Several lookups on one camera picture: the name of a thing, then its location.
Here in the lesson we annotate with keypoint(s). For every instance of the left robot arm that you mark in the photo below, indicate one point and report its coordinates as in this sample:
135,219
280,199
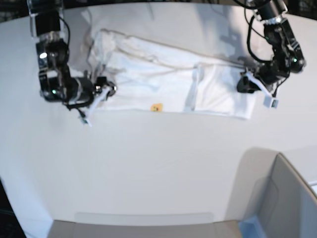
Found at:
287,52

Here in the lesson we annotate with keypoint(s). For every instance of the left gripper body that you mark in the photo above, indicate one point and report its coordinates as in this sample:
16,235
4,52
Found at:
264,77

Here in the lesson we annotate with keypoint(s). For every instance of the grey cardboard box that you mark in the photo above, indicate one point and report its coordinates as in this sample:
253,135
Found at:
281,205

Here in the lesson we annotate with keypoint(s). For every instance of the white printed t-shirt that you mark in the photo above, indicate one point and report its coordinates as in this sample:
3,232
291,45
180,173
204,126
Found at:
154,77

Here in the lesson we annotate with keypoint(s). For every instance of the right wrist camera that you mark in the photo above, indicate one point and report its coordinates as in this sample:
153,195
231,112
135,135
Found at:
85,121

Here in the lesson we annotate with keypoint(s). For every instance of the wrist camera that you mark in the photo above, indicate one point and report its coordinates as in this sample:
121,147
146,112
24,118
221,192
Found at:
270,102
85,121

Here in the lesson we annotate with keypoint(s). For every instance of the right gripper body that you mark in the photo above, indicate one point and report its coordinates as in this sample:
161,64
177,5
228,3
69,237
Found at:
87,95

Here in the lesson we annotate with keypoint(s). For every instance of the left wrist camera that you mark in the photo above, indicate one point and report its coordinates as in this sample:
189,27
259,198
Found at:
270,102

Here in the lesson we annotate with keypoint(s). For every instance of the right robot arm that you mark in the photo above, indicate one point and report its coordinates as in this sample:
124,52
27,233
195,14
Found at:
52,34

